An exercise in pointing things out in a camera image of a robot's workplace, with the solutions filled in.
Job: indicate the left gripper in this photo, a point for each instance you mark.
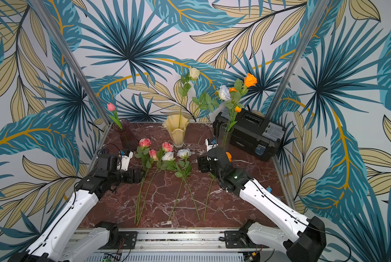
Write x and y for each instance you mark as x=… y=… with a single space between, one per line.
x=131 y=179

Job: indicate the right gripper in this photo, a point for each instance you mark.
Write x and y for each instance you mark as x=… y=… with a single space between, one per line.
x=204 y=163

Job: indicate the orange rose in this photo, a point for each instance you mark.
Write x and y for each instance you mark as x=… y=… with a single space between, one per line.
x=232 y=107
x=229 y=156
x=242 y=87
x=237 y=109

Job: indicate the white rose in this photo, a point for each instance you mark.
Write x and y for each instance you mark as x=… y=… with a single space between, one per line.
x=212 y=102
x=182 y=169
x=168 y=156

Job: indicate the white rose top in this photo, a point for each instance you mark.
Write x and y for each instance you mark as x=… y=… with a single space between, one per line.
x=212 y=102

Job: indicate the pink tulip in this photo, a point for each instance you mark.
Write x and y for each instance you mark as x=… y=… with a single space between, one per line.
x=114 y=115

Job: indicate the cream rose large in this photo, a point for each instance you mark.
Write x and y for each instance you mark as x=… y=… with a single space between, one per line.
x=186 y=82

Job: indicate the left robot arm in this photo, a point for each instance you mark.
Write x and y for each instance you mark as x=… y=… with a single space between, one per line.
x=51 y=246

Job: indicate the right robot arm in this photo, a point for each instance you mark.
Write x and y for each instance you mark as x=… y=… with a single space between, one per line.
x=301 y=238

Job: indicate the dark purple ribbed vase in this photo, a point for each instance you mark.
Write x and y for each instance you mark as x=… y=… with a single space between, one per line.
x=128 y=139

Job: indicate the clear glass vase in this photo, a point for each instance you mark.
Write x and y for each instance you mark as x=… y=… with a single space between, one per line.
x=224 y=136

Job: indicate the pink rose small bud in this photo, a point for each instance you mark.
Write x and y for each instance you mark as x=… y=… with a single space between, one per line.
x=167 y=147

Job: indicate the cream yellow fluted vase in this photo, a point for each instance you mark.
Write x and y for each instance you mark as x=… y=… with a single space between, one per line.
x=176 y=126

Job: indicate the black plastic toolbox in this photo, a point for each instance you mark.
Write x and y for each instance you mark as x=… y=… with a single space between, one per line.
x=253 y=134

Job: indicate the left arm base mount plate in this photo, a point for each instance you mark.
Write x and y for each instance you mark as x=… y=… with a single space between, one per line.
x=125 y=240

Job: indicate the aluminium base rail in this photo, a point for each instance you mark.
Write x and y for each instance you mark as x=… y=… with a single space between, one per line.
x=185 y=245

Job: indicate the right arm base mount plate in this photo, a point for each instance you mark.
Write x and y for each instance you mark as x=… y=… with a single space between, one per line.
x=238 y=239

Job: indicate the left aluminium frame post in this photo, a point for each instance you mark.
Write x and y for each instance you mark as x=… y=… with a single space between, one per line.
x=45 y=16

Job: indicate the aluminium frame post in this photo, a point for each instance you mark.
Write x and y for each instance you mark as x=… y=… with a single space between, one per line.
x=298 y=52
x=45 y=16

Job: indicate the right aluminium frame post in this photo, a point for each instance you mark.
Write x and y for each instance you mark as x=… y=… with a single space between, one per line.
x=298 y=52

